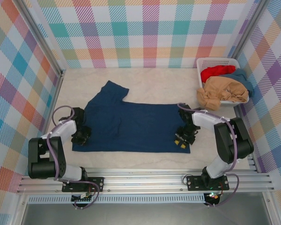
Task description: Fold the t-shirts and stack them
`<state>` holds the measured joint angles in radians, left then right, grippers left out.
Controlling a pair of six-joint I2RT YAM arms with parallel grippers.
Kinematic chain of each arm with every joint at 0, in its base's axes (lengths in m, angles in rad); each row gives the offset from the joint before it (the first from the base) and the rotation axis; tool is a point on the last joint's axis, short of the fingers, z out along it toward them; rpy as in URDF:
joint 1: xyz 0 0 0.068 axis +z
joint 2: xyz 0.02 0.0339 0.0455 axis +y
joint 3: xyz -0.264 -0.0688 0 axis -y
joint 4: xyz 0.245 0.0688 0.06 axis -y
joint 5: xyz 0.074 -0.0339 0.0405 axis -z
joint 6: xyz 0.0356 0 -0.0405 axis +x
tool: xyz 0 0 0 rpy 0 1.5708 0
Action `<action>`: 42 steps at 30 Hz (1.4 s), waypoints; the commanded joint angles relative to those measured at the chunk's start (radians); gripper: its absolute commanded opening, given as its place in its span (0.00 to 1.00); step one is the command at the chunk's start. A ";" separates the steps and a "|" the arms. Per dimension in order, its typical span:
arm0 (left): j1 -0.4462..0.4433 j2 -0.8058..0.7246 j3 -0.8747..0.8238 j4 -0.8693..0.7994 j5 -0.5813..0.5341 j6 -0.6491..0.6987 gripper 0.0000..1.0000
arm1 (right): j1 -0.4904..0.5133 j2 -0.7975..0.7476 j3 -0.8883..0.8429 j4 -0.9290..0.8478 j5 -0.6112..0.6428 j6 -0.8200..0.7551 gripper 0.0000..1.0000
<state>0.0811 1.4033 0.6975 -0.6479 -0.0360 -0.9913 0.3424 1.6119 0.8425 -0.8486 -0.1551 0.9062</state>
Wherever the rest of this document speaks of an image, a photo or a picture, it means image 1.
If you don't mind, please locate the long aluminium mounting rail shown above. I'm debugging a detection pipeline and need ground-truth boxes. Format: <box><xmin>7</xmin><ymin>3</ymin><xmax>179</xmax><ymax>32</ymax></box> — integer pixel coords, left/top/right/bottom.
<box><xmin>16</xmin><ymin>167</ymin><xmax>276</xmax><ymax>194</ymax></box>

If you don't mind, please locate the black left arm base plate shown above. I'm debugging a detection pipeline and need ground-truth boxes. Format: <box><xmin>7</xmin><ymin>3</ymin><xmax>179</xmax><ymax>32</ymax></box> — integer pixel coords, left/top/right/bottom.
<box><xmin>62</xmin><ymin>176</ymin><xmax>105</xmax><ymax>193</ymax></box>

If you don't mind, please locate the teal blue t-shirt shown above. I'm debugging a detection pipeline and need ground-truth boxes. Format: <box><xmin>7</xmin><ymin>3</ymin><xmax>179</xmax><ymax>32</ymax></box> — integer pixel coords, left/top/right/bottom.
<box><xmin>230</xmin><ymin>68</ymin><xmax>255</xmax><ymax>97</ymax></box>

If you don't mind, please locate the aluminium side rail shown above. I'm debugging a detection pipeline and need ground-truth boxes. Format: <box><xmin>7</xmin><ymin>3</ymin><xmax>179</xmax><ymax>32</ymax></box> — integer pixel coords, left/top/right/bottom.
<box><xmin>233</xmin><ymin>103</ymin><xmax>259</xmax><ymax>173</ymax></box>
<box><xmin>41</xmin><ymin>70</ymin><xmax>65</xmax><ymax>139</ymax></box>

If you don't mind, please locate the navy blue t-shirt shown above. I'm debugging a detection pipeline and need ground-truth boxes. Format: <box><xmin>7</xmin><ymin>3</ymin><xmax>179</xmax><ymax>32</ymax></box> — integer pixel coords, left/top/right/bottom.
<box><xmin>72</xmin><ymin>80</ymin><xmax>191</xmax><ymax>154</ymax></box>

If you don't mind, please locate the white slotted cable duct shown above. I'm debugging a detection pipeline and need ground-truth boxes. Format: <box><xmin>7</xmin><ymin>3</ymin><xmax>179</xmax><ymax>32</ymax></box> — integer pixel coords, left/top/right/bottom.
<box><xmin>28</xmin><ymin>193</ymin><xmax>206</xmax><ymax>204</ymax></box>

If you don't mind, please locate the tan t-shirt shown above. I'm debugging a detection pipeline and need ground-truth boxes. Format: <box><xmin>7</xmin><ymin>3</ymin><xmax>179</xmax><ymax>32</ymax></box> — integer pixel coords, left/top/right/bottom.
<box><xmin>196</xmin><ymin>76</ymin><xmax>249</xmax><ymax>111</ymax></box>

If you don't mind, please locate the red t-shirt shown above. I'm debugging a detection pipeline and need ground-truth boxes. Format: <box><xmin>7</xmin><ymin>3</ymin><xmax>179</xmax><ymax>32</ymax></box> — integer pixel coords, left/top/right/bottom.
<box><xmin>200</xmin><ymin>65</ymin><xmax>237</xmax><ymax>83</ymax></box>

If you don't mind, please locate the white plastic laundry basket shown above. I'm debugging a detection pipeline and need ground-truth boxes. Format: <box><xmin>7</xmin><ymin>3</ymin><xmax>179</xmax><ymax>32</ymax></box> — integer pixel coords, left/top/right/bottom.
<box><xmin>196</xmin><ymin>57</ymin><xmax>250</xmax><ymax>107</ymax></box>

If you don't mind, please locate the aluminium frame post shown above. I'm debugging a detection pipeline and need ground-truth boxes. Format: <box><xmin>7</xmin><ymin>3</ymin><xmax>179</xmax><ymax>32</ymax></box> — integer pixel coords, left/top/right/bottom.
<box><xmin>229</xmin><ymin>0</ymin><xmax>270</xmax><ymax>60</ymax></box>
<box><xmin>15</xmin><ymin>0</ymin><xmax>67</xmax><ymax>77</ymax></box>

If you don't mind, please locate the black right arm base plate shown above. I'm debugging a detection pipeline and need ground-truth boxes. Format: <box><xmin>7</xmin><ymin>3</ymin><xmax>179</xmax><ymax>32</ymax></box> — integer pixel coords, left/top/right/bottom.
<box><xmin>186</xmin><ymin>175</ymin><xmax>230</xmax><ymax>192</ymax></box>

